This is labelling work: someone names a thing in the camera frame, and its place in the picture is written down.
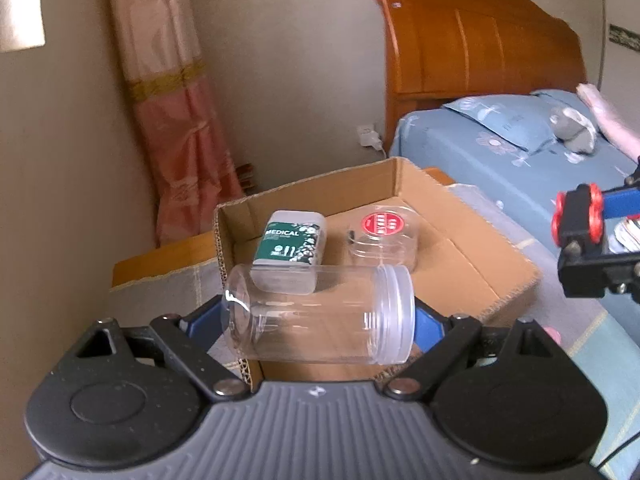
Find grey plush toy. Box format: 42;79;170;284
549;106;597;155

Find cardboard box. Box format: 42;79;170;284
214;158;539;384

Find grey teal plaid blanket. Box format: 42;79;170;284
106;181;640;480

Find pink rolled quilt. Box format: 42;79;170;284
576;84;640;162

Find blue pillow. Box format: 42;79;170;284
444;89;599;153

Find blue floral bedsheet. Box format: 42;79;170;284
390;106;637;249

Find white green medical box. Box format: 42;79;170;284
250;210;326;295

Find white wall charger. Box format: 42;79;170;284
356;124;386;156

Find window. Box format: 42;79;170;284
0;0;46;53

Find black toy train red wheels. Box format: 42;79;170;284
551;183;604;249

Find clear plastic jar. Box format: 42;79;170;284
221;264;416;365

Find wooden headboard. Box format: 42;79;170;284
375;0;587;146

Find clear round container red label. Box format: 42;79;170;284
346;205;419;272

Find pink curtain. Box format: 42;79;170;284
111;0;243;244

